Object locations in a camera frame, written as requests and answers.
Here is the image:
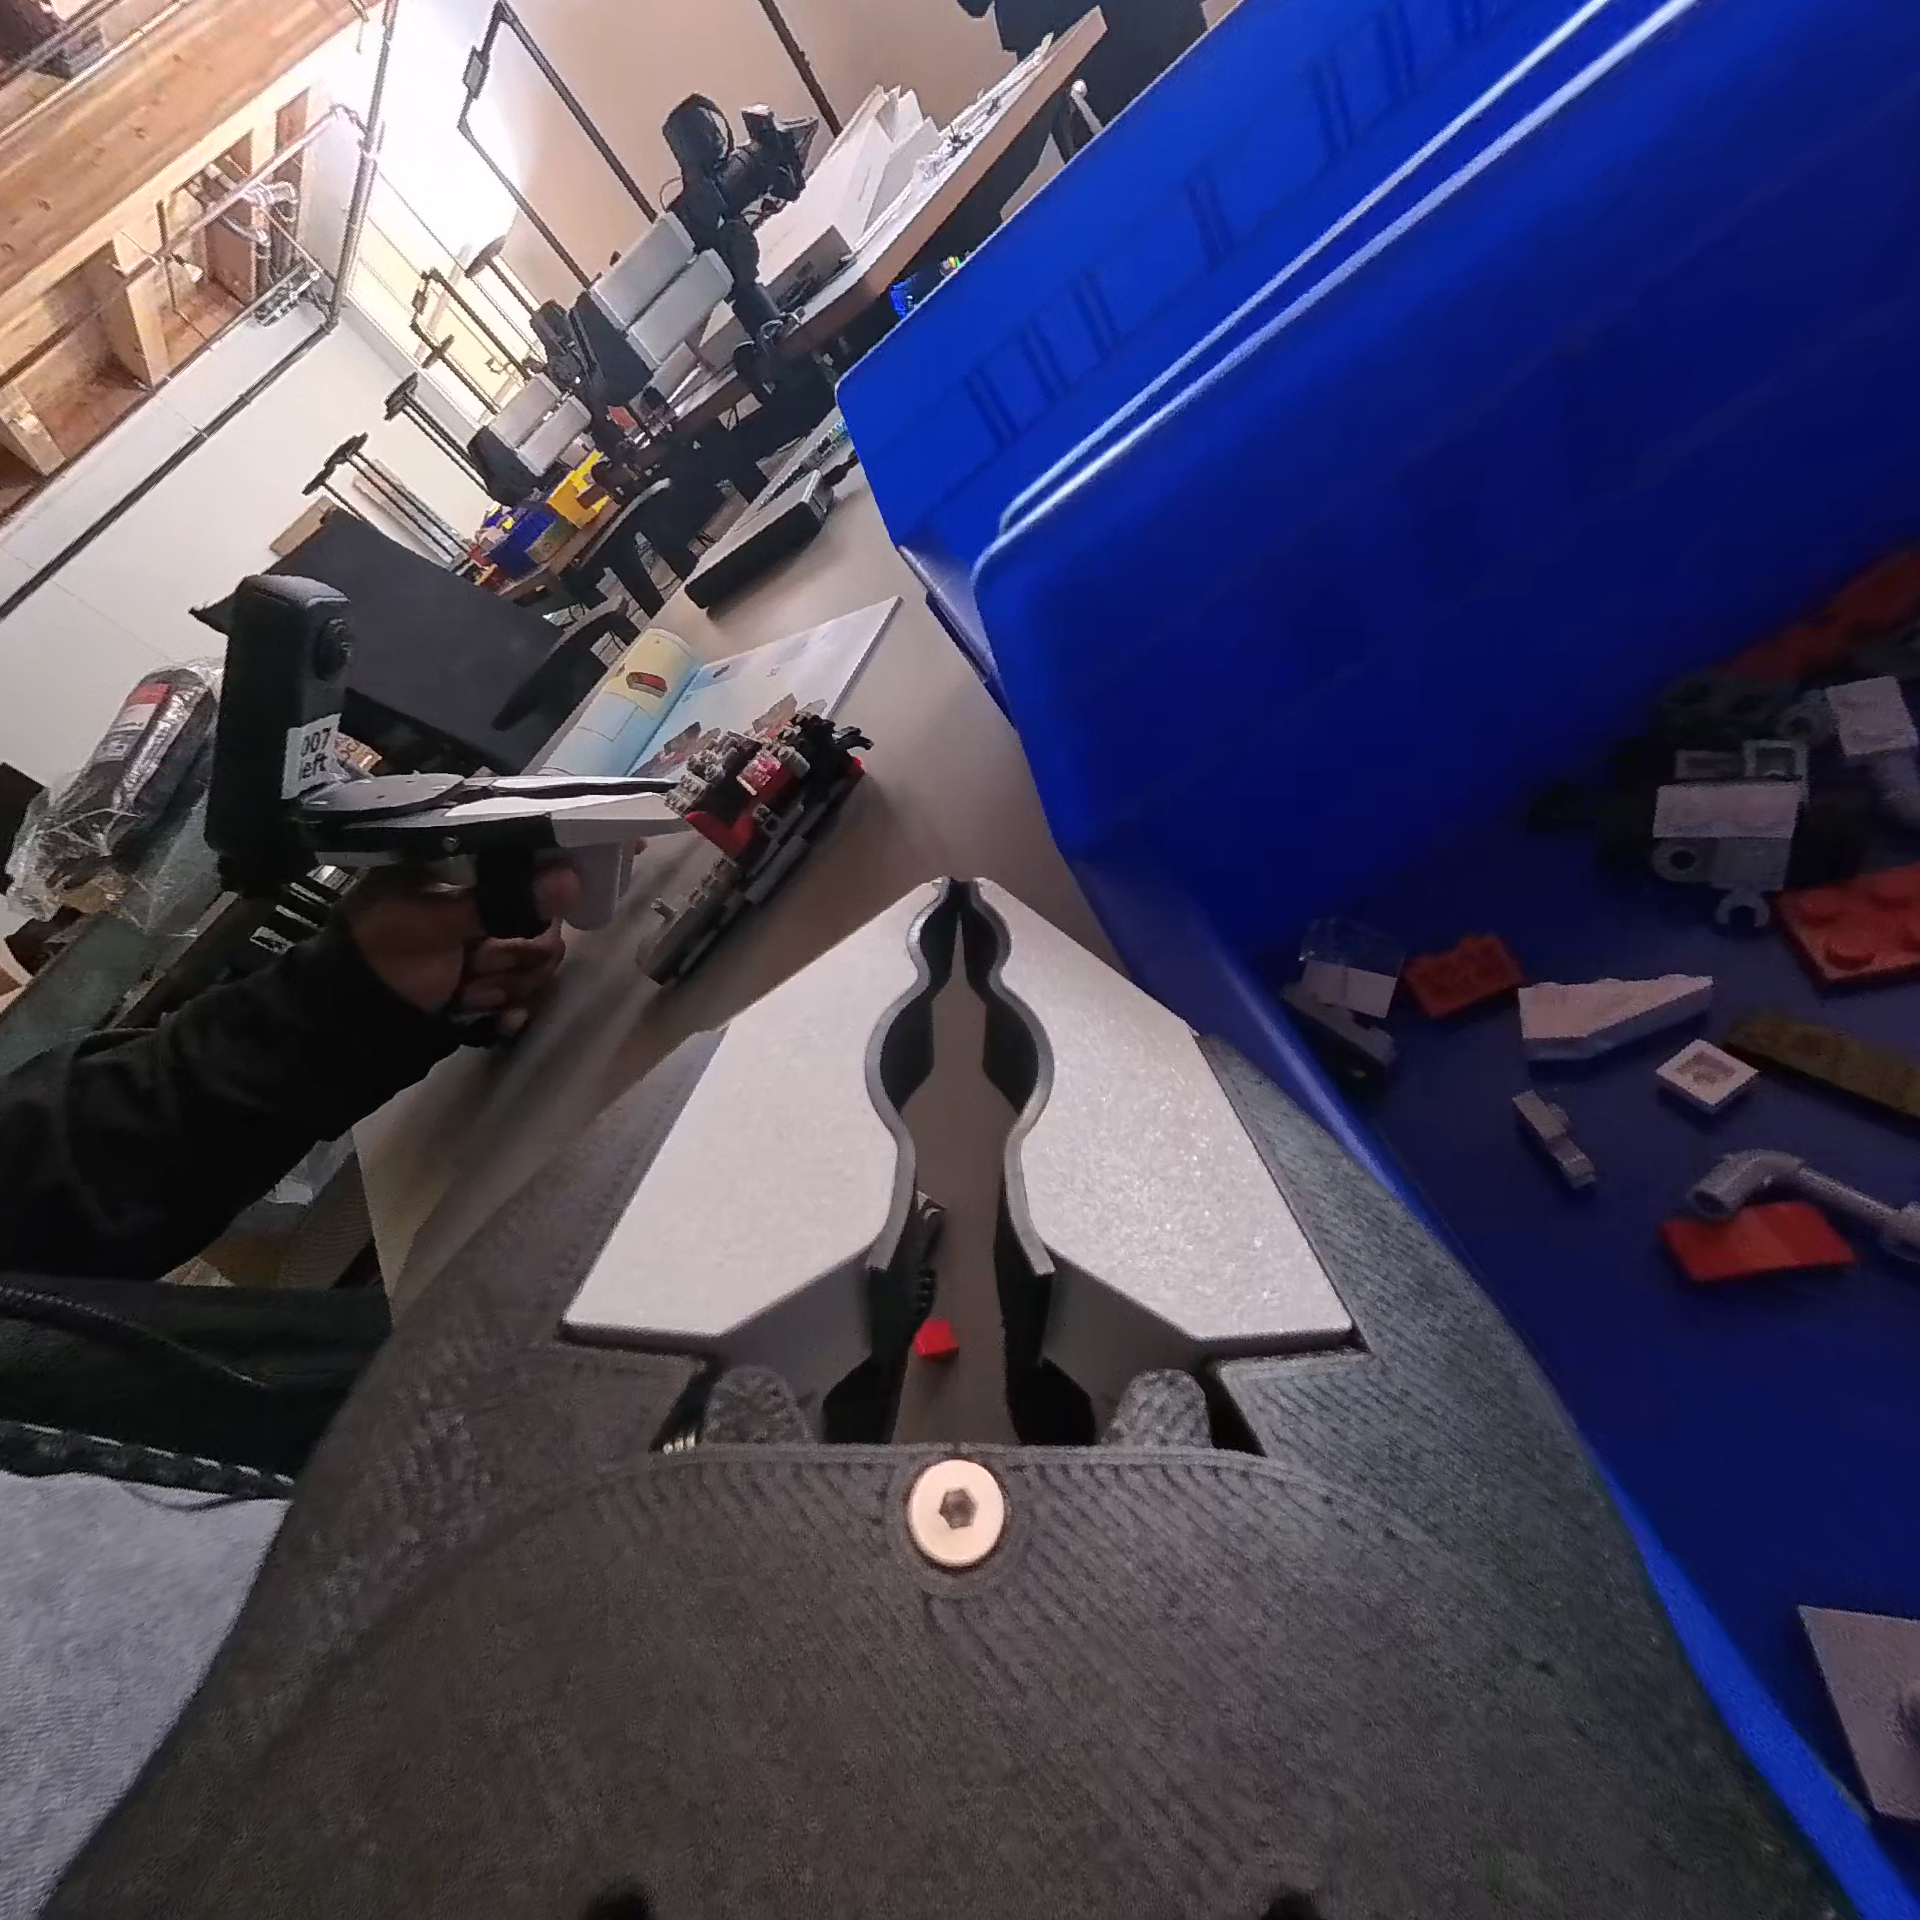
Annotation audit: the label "person's left hand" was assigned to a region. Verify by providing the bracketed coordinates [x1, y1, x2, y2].
[337, 862, 581, 1045]

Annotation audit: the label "person's left forearm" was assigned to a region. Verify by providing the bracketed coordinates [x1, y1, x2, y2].
[0, 921, 457, 1283]

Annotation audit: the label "long wooden table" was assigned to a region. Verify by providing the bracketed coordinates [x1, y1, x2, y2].
[703, 18, 1112, 401]

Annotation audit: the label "black box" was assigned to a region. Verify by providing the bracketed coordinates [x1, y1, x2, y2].
[686, 466, 836, 609]

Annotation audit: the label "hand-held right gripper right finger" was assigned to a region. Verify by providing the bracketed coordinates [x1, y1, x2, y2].
[962, 874, 1360, 1444]

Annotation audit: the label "pile of toy bricks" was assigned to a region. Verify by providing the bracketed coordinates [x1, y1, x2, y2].
[1273, 549, 1920, 1827]

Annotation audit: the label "toy brick instruction booklet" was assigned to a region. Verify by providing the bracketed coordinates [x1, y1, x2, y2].
[531, 594, 908, 783]

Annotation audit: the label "toy brick truck model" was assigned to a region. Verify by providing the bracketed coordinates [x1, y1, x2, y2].
[638, 713, 874, 987]

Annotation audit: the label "blue plastic storage bin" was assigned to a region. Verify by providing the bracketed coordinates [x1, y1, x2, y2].
[836, 0, 1802, 708]
[972, 0, 1920, 1920]

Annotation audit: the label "person's black jacket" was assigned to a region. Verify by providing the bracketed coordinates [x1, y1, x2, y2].
[0, 1268, 395, 1502]

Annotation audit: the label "plastic wrapped package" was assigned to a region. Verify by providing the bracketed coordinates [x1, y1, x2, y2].
[18, 658, 224, 910]

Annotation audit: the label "grey office chair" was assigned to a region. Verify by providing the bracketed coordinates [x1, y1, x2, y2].
[569, 210, 740, 382]

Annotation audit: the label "white cardboard box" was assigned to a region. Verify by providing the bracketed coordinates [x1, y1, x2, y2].
[806, 83, 965, 272]

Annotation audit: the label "person's grey jeans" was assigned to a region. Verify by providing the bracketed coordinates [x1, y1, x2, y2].
[0, 1461, 291, 1920]

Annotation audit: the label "black camera rig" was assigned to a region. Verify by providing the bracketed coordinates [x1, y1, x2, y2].
[661, 89, 820, 355]

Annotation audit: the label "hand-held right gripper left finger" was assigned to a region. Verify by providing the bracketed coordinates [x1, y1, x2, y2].
[559, 878, 962, 1444]

